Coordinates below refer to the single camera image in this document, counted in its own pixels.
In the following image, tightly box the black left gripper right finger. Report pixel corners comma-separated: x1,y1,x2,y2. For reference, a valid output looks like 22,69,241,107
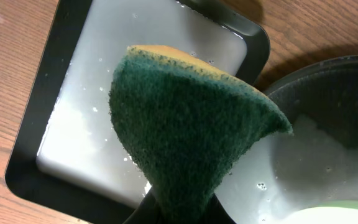
209,194,236,224

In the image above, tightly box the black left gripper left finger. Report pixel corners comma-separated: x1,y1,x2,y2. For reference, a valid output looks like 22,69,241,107
123,188,164,224

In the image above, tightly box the green yellow sponge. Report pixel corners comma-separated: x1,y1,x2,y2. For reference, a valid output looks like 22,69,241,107
109,45,293,223

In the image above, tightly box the light green plate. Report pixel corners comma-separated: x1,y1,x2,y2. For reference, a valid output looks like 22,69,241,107
282,200,358,224

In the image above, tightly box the black rectangular tray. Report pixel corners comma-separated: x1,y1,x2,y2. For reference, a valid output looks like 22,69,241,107
5,0,270,223

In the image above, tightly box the black round tray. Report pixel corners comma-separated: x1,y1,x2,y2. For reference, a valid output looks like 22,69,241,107
216,55,358,224

